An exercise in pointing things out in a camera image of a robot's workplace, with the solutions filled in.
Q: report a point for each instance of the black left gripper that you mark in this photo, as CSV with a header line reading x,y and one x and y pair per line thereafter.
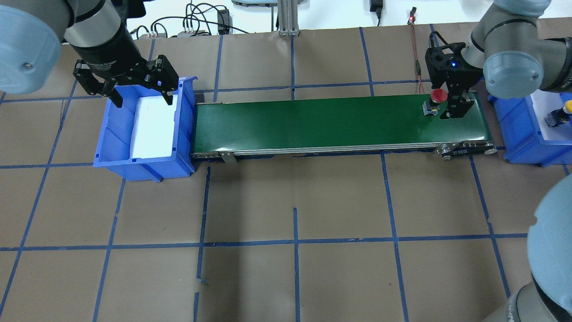
x,y
108,53

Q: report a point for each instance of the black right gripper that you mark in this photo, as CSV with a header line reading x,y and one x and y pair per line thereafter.
x,y
460,91

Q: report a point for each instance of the red push button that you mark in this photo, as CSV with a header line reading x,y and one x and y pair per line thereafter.
x,y
432,105

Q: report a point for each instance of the yellow push button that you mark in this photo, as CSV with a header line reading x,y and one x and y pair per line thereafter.
x,y
560,116

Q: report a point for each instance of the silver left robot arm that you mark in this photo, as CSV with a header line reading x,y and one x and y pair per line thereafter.
x,y
32,32

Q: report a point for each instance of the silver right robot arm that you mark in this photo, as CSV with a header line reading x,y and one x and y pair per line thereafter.
x,y
529,80

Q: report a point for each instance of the white foam pad left bin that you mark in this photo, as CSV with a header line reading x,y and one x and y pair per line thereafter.
x,y
153,130

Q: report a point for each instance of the white foam pad bin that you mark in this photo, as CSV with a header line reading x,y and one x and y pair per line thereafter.
x,y
153,130
544,103

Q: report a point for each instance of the blue plastic bin left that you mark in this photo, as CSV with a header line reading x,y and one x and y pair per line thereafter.
x,y
113,147

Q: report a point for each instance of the blue plastic bin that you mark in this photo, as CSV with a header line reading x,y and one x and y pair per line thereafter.
x,y
113,147
522,136

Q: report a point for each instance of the blue plastic bin right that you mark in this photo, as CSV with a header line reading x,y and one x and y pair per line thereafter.
x,y
522,136

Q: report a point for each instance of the white foam pad right bin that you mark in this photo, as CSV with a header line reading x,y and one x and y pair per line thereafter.
x,y
544,103

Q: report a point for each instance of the green conveyor belt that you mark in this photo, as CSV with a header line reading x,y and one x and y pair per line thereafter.
x,y
336,125

